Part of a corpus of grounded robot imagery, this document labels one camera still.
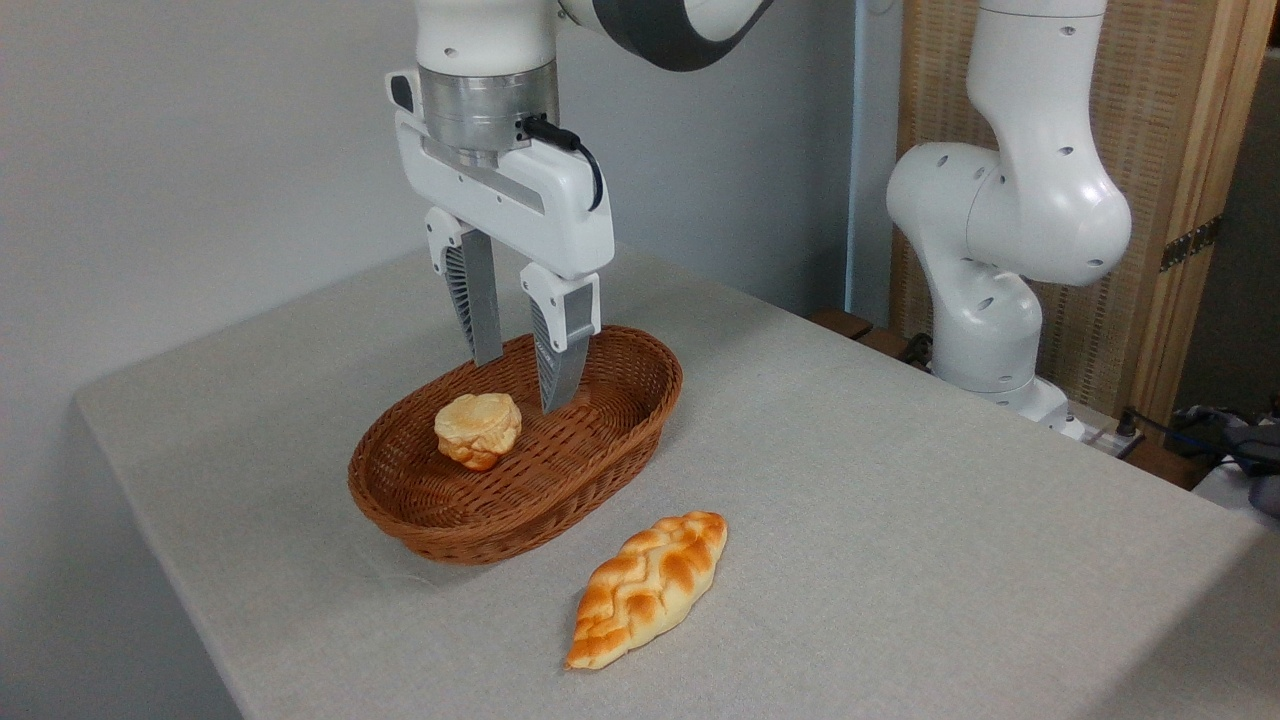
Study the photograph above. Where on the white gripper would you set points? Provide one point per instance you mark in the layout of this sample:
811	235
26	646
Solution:
560	205

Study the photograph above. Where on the long braided bread loaf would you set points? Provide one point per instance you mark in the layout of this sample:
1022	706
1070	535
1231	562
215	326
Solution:
645	588

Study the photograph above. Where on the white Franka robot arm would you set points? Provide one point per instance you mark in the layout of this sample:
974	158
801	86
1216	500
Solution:
1040	200

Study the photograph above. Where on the round golden bread roll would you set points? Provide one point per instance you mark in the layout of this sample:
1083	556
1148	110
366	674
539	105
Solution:
478	428

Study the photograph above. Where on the brown wicker basket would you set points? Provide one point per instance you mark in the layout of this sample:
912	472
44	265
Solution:
560	470

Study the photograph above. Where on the grey linen tablecloth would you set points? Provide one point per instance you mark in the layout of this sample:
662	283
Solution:
820	520

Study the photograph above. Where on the white power strip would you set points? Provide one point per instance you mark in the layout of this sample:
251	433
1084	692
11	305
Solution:
1100	437

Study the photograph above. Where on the wooden rattan folding screen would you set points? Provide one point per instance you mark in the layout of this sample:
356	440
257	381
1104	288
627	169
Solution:
1150	120

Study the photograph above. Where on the dark metal screen hinge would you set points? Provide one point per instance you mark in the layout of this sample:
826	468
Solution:
1190	243

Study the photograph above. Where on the dark grey bundled device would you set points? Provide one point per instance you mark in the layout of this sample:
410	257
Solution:
1255	450

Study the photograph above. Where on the pale blue vertical post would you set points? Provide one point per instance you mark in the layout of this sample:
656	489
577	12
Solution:
868	160

